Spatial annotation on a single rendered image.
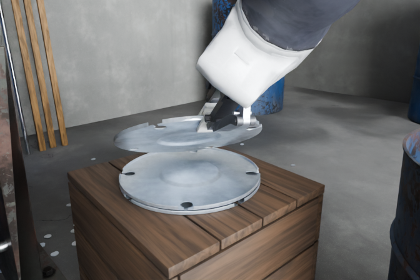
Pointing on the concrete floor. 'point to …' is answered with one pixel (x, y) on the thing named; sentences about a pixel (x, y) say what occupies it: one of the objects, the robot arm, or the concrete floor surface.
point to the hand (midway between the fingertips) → (209, 117)
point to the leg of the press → (17, 199)
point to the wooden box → (196, 230)
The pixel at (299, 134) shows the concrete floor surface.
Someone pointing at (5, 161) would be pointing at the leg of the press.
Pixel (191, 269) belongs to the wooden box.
